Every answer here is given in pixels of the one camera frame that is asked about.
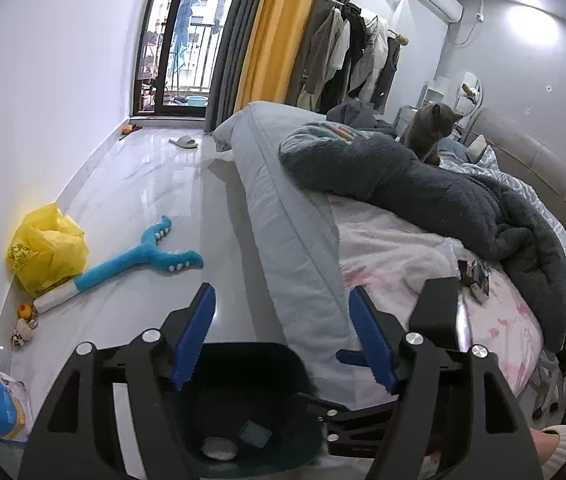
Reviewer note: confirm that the small orange duck toy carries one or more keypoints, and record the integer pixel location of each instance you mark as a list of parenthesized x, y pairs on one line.
[(24, 310)]

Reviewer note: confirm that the yellow curtain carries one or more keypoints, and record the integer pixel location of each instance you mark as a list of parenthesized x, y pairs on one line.
[(273, 35)]

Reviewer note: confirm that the oval white mirror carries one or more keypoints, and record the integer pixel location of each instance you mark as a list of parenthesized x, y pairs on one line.
[(469, 107)]

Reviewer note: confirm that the small beige plush toy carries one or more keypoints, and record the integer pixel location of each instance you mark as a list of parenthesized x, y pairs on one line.
[(23, 334)]

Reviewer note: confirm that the grey cat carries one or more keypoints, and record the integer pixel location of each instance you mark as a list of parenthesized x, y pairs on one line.
[(428, 130)]

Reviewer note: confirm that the beige hanging coat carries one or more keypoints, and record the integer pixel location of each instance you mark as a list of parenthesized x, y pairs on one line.
[(320, 55)]

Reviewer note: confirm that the metal clothes rack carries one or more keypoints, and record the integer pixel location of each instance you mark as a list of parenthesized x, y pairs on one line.
[(335, 0)]

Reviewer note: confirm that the pink printed bedsheet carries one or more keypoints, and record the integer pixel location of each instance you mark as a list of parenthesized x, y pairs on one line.
[(398, 255)]

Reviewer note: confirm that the blue plush forked toy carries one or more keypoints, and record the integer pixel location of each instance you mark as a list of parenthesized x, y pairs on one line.
[(113, 270)]

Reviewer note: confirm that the orange and black toy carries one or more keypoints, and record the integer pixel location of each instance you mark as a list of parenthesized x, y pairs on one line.
[(129, 130)]

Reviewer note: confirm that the blue hanging garment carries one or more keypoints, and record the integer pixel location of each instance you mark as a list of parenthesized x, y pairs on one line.
[(183, 25)]

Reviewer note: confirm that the white crumpled tissue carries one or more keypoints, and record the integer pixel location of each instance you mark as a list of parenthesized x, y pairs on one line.
[(219, 449)]

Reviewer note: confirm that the dark square wrapper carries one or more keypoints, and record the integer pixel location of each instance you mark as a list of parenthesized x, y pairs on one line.
[(254, 433)]

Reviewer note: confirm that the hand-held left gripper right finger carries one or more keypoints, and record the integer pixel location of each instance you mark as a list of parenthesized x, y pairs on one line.
[(370, 340)]

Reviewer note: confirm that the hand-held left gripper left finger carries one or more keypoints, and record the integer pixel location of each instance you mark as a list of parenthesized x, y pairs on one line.
[(195, 340)]

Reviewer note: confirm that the dark grey hanging pants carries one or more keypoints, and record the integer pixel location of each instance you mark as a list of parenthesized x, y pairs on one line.
[(389, 70)]

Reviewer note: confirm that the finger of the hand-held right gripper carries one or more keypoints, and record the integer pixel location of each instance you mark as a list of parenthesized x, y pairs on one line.
[(352, 358), (358, 425)]

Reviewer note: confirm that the yellow plastic bag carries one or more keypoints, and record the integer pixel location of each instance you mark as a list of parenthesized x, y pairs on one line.
[(48, 255)]

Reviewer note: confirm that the dark trash bin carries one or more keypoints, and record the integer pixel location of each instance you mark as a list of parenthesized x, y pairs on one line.
[(243, 375)]

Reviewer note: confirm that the white shelf unit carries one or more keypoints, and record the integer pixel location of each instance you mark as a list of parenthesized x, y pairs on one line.
[(438, 92)]

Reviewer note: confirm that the black hanging garment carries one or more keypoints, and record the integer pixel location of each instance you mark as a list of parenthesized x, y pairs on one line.
[(355, 25)]

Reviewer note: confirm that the dark blue crumpled garment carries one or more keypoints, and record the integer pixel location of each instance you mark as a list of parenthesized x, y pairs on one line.
[(358, 112)]

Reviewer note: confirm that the grey slipper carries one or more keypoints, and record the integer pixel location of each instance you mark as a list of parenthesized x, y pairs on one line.
[(183, 142)]

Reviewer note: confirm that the grey fleece blanket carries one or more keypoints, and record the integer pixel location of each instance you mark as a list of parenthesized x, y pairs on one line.
[(413, 185)]

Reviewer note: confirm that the white hanging garment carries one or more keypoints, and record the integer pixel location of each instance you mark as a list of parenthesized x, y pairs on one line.
[(368, 70)]

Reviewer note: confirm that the beige padded headboard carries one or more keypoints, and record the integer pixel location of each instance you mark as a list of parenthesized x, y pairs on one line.
[(538, 160)]

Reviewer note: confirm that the dark crumpled wrapper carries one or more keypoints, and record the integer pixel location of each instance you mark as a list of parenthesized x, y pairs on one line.
[(475, 277)]

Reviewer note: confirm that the black balcony door frame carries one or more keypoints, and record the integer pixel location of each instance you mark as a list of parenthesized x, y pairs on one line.
[(173, 111)]

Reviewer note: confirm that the blue plastic basin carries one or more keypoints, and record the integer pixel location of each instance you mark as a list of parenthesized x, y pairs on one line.
[(196, 101)]

